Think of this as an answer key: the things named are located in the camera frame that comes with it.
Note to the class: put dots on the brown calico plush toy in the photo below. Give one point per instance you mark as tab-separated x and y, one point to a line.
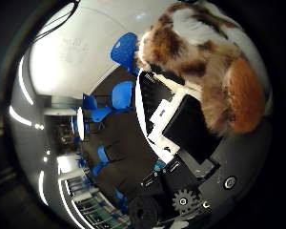
213	63

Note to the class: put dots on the blue plastic chair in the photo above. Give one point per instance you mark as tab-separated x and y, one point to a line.
121	94
97	111
125	51
101	159

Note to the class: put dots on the small round white table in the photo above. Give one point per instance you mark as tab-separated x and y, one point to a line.
80	123

